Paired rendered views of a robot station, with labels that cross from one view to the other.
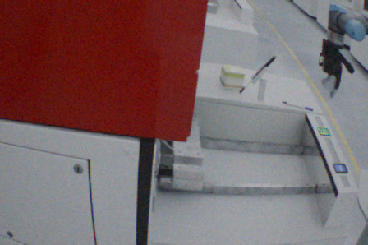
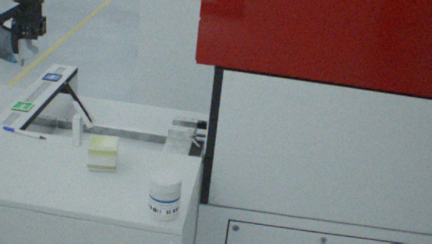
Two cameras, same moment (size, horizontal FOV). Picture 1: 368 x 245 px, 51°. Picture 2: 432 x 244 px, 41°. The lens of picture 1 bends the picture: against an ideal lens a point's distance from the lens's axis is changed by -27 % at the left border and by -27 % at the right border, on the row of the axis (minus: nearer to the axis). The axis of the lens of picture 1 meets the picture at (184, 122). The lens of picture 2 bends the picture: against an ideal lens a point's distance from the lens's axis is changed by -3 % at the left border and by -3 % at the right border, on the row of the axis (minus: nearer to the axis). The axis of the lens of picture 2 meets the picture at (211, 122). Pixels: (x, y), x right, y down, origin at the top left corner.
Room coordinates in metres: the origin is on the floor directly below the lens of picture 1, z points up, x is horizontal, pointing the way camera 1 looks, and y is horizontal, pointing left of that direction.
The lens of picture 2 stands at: (2.93, 0.29, 1.73)
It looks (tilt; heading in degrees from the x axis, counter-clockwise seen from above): 25 degrees down; 188
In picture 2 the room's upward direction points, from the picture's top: 7 degrees clockwise
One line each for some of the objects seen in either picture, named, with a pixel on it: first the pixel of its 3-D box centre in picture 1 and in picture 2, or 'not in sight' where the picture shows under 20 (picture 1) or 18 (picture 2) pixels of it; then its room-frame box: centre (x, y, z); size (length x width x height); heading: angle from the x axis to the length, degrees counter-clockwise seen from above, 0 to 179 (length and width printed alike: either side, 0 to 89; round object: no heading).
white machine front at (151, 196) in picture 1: (151, 135); (223, 85); (1.11, 0.07, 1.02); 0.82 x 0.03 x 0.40; 4
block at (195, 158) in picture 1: (188, 157); (181, 132); (1.25, -0.02, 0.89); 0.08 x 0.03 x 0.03; 94
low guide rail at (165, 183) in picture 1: (246, 189); (129, 133); (1.20, -0.21, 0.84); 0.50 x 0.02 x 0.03; 94
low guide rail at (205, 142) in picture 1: (239, 145); not in sight; (1.47, -0.19, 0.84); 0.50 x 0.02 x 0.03; 94
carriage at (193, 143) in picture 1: (186, 152); (176, 151); (1.32, -0.02, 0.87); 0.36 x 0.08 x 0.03; 4
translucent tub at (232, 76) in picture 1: (232, 76); (102, 153); (1.65, -0.14, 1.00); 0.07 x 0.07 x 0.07; 13
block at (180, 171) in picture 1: (189, 172); (185, 122); (1.17, -0.03, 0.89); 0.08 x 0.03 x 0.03; 94
